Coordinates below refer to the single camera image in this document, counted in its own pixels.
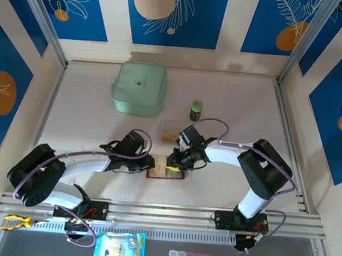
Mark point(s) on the tan gold card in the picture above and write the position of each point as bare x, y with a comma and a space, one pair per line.
169, 137
160, 165

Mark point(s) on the red card holder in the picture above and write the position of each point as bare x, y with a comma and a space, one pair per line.
174, 175

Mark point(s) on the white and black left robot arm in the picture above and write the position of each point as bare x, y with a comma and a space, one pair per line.
33, 175

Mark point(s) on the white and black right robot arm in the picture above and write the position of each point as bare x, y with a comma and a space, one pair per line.
263, 173

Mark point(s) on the small green-lid jar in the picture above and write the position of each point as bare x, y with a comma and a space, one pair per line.
196, 109

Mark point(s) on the green zip pouch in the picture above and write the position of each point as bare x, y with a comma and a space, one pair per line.
140, 88

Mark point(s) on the blue snack packet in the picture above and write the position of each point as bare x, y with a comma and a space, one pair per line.
118, 248

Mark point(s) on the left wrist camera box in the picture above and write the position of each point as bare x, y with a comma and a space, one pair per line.
132, 143

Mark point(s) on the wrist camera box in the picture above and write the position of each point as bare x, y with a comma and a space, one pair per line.
132, 143
191, 135

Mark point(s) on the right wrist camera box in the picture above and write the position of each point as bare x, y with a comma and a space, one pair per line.
191, 135

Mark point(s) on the aluminium rail beam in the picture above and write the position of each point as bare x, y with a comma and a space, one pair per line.
163, 212

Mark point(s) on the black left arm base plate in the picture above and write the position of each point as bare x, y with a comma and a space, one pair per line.
102, 210

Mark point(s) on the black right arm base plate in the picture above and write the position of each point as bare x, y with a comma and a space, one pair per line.
222, 219

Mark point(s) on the aluminium side rail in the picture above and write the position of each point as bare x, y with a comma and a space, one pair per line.
47, 113
283, 105

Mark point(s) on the aluminium corner post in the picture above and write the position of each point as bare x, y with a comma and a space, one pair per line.
42, 18
309, 41

